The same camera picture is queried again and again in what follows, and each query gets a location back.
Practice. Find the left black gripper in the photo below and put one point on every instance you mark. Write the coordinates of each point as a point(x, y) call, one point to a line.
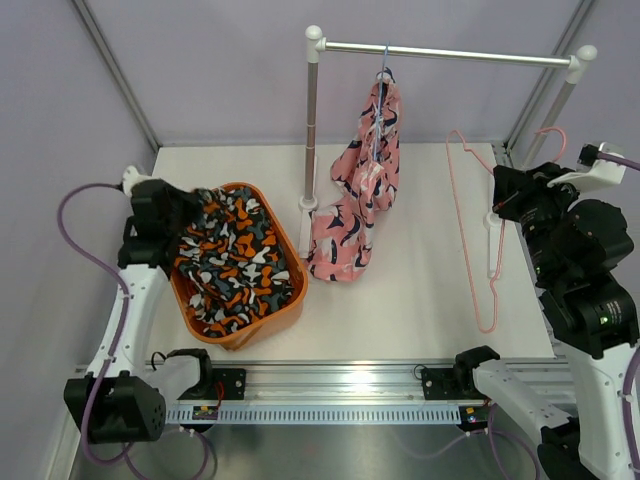
point(189, 200)

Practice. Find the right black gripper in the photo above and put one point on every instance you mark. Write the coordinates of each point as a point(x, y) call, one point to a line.
point(514, 186)

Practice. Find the orange camouflage shorts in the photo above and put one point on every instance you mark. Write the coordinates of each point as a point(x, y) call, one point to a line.
point(232, 262)

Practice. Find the pink wire hanger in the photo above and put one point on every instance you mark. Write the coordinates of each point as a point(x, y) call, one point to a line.
point(482, 237)

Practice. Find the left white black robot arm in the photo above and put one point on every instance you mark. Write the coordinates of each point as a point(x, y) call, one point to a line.
point(117, 400)

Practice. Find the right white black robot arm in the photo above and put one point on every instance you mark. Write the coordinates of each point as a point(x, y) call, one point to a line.
point(574, 246)

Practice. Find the pink patterned shorts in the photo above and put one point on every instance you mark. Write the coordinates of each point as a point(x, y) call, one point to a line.
point(342, 234)

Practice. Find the orange plastic basket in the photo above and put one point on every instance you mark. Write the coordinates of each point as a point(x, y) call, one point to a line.
point(273, 323)

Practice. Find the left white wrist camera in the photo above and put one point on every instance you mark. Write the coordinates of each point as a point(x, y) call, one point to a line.
point(130, 178)

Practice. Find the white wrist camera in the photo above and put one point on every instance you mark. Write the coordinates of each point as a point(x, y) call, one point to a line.
point(596, 169)
point(130, 178)

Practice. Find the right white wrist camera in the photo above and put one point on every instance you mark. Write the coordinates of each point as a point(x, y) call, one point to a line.
point(596, 169)

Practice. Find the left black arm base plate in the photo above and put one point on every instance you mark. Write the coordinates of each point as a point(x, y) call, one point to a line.
point(230, 382)

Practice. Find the blue wire hanger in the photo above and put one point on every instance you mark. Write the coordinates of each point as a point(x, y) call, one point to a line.
point(379, 109)

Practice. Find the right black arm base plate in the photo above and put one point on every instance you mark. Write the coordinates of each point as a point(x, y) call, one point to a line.
point(440, 382)

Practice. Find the aluminium rail frame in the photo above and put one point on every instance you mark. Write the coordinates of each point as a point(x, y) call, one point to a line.
point(348, 356)

